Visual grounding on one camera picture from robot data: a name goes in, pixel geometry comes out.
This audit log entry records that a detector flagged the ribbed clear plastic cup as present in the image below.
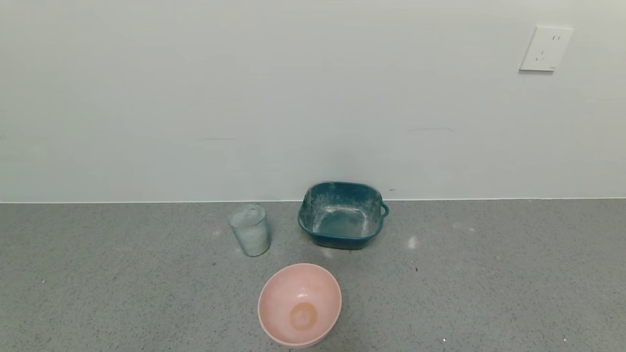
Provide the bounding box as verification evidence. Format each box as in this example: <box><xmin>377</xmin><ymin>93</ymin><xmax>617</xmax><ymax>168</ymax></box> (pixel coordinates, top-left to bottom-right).
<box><xmin>228</xmin><ymin>204</ymin><xmax>271</xmax><ymax>257</ymax></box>

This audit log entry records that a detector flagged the pink round bowl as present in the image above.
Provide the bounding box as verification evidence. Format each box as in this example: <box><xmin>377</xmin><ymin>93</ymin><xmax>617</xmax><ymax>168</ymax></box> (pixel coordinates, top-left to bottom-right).
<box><xmin>258</xmin><ymin>263</ymin><xmax>342</xmax><ymax>349</ymax></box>

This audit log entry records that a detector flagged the teal square tray with handle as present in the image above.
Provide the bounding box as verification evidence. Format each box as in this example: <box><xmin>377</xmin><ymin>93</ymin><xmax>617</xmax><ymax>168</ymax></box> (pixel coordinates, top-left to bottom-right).
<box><xmin>298</xmin><ymin>182</ymin><xmax>390</xmax><ymax>250</ymax></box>

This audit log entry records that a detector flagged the white wall socket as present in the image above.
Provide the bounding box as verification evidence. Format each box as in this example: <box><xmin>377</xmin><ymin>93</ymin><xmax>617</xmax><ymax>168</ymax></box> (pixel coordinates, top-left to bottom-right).
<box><xmin>519</xmin><ymin>25</ymin><xmax>574</xmax><ymax>72</ymax></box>

